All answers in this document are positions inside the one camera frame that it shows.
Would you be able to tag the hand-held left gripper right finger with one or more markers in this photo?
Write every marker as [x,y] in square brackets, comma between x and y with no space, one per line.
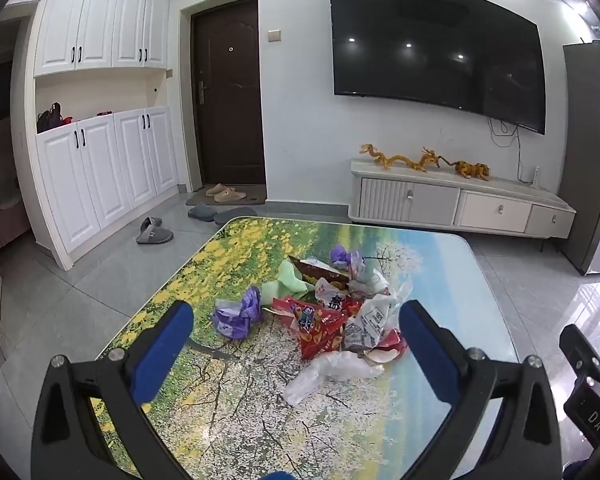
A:
[426,355]

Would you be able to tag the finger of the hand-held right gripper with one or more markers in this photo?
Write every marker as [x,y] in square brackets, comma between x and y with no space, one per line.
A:
[585,355]

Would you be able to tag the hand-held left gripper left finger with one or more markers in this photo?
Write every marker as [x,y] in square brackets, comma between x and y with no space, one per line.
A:
[164,345]

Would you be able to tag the white plastic bag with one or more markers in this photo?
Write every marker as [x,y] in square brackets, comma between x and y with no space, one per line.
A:
[375,282]
[375,317]

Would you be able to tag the green plastic bag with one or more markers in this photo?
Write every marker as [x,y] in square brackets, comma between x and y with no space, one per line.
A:
[285,285]

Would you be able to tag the red and white wrapper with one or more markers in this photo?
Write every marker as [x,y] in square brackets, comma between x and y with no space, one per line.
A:
[387,352]

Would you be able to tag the large purple plastic bag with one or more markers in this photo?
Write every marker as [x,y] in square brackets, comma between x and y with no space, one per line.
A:
[235,312]

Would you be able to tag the red snack wrapper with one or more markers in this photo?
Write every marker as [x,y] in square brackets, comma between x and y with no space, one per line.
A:
[325,340]

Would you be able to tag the clear plastic bag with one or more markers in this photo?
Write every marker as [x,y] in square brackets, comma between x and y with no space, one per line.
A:
[325,372]

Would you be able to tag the white wrapper with red print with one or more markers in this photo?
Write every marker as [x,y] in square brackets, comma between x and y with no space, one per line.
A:
[330,296]

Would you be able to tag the grey slipper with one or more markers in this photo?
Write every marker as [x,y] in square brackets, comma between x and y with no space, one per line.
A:
[202,211]
[154,232]
[236,215]

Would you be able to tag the small purple plastic bag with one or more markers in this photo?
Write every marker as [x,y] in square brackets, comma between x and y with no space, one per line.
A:
[342,256]

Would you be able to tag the brown snack wrapper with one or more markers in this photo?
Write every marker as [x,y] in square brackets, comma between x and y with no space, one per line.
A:
[312,271]

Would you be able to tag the white television cabinet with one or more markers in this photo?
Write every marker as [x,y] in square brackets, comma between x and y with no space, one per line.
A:
[480,205]

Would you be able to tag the beige slipper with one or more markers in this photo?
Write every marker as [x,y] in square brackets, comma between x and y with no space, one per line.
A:
[216,190]
[230,195]

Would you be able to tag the white power strip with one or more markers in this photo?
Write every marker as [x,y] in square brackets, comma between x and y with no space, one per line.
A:
[537,176]

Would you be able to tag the white shoe cabinet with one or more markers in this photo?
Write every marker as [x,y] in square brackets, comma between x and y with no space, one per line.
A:
[105,165]

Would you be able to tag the yellow tiger figurine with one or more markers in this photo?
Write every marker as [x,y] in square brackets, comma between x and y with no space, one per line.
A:
[472,170]

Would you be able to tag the tall grey appliance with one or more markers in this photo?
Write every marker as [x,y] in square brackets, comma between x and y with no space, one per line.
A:
[585,160]

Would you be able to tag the yellow dragon figurine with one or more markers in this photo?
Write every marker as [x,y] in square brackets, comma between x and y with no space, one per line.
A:
[395,161]

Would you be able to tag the dark bag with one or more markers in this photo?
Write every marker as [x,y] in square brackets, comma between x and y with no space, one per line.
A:
[49,117]

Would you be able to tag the dark brown entrance door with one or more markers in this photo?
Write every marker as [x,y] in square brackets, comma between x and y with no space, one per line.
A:
[230,95]

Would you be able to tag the black wall television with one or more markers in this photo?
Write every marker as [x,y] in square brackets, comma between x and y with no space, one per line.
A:
[430,45]

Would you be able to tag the wall light switch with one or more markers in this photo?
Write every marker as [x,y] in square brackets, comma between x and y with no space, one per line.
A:
[275,35]

